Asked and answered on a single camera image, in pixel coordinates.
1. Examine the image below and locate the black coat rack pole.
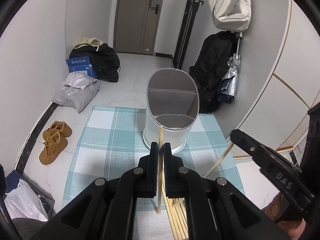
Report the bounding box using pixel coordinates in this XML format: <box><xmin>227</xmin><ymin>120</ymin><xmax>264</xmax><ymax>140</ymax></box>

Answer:
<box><xmin>173</xmin><ymin>0</ymin><xmax>204</xmax><ymax>69</ymax></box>

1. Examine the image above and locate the white bag in blue box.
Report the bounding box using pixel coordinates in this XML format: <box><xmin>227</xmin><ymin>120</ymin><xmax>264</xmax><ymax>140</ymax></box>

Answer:
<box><xmin>3</xmin><ymin>170</ymin><xmax>55</xmax><ymax>222</ymax></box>

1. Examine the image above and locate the grey plastic parcel bag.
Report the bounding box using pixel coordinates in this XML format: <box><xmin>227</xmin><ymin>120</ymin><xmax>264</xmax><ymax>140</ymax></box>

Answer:
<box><xmin>52</xmin><ymin>72</ymin><xmax>99</xmax><ymax>113</ymax></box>

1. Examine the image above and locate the white hanging shoulder bag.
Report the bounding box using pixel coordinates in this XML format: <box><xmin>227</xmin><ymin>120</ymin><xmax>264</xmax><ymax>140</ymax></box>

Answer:
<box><xmin>208</xmin><ymin>0</ymin><xmax>252</xmax><ymax>33</ymax></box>

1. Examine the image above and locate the blue cardboard box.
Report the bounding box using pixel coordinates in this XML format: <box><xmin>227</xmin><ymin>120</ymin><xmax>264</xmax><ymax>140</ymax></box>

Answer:
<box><xmin>66</xmin><ymin>56</ymin><xmax>98</xmax><ymax>79</ymax></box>

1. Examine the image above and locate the bamboo chopstick one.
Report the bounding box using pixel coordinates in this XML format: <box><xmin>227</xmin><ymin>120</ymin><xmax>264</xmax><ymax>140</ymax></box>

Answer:
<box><xmin>157</xmin><ymin>126</ymin><xmax>163</xmax><ymax>215</ymax></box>

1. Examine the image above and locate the silver folded umbrella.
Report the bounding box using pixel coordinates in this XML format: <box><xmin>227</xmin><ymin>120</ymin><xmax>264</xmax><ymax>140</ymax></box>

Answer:
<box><xmin>217</xmin><ymin>33</ymin><xmax>243</xmax><ymax>105</ymax></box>

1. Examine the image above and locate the tan boot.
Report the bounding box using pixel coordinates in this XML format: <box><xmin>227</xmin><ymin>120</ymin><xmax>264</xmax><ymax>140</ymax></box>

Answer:
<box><xmin>42</xmin><ymin>121</ymin><xmax>72</xmax><ymax>140</ymax></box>
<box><xmin>39</xmin><ymin>132</ymin><xmax>68</xmax><ymax>165</ymax></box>

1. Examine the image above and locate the white utensil holder cup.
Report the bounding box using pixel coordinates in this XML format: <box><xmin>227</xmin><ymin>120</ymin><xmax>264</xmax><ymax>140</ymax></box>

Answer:
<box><xmin>143</xmin><ymin>68</ymin><xmax>200</xmax><ymax>153</ymax></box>

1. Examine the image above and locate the beige cloth on bag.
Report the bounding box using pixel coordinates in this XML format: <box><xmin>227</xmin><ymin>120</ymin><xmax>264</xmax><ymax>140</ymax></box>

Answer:
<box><xmin>73</xmin><ymin>37</ymin><xmax>104</xmax><ymax>52</ymax></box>

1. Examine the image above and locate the tan boot near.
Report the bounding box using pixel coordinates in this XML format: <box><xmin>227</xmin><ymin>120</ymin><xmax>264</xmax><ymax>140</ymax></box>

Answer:
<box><xmin>39</xmin><ymin>132</ymin><xmax>68</xmax><ymax>165</ymax></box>

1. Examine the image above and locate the black bag on floor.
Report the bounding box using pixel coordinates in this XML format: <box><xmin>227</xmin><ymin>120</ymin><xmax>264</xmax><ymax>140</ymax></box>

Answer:
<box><xmin>69</xmin><ymin>43</ymin><xmax>120</xmax><ymax>83</ymax></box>

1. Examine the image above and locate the tan boot far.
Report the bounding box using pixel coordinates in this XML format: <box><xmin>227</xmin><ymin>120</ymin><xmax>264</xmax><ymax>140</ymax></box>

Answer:
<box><xmin>42</xmin><ymin>121</ymin><xmax>72</xmax><ymax>140</ymax></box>

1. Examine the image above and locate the person right hand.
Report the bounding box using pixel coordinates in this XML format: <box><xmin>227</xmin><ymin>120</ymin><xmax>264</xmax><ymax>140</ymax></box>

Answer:
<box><xmin>264</xmin><ymin>192</ymin><xmax>306</xmax><ymax>239</ymax></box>

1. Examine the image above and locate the brown entrance door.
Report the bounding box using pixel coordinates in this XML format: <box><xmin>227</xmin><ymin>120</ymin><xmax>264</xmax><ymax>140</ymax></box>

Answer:
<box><xmin>114</xmin><ymin>0</ymin><xmax>163</xmax><ymax>55</ymax></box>

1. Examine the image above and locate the black hanging coat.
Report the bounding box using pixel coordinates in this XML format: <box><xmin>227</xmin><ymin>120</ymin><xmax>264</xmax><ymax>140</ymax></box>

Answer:
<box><xmin>189</xmin><ymin>31</ymin><xmax>236</xmax><ymax>114</ymax></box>

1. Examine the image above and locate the bamboo chopstick two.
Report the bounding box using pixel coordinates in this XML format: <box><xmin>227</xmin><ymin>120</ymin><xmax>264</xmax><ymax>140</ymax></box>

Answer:
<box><xmin>203</xmin><ymin>142</ymin><xmax>234</xmax><ymax>178</ymax></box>

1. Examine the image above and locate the bamboo chopstick three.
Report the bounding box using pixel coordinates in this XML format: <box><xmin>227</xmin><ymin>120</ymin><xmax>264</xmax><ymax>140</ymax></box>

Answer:
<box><xmin>162</xmin><ymin>180</ymin><xmax>189</xmax><ymax>240</ymax></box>

